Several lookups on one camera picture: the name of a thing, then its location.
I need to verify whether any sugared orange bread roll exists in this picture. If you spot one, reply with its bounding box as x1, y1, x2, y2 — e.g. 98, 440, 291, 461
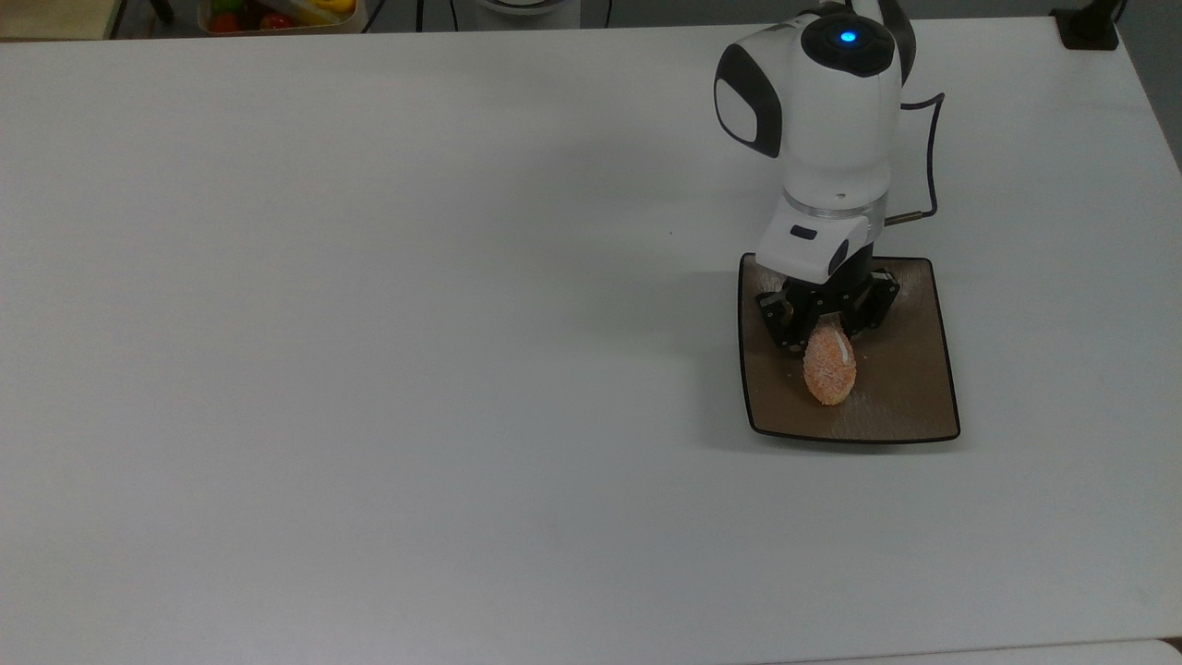
802, 321, 858, 407

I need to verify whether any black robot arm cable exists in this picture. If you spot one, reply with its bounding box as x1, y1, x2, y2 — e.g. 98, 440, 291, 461
882, 91, 947, 228

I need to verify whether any black stand base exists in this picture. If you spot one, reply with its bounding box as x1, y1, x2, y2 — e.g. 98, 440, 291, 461
1051, 0, 1126, 52

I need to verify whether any wooden board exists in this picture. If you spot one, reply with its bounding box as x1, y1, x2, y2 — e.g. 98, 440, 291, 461
0, 0, 127, 41

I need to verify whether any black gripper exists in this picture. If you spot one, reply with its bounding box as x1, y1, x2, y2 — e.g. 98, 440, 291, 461
756, 242, 902, 353

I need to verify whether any box of toy food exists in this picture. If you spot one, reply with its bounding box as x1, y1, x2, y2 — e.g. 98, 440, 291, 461
197, 0, 368, 37

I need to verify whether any square brown ceramic plate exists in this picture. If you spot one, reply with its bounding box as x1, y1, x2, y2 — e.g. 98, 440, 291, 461
737, 254, 962, 446

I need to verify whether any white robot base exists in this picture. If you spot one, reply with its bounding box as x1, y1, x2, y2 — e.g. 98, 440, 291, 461
474, 0, 584, 30

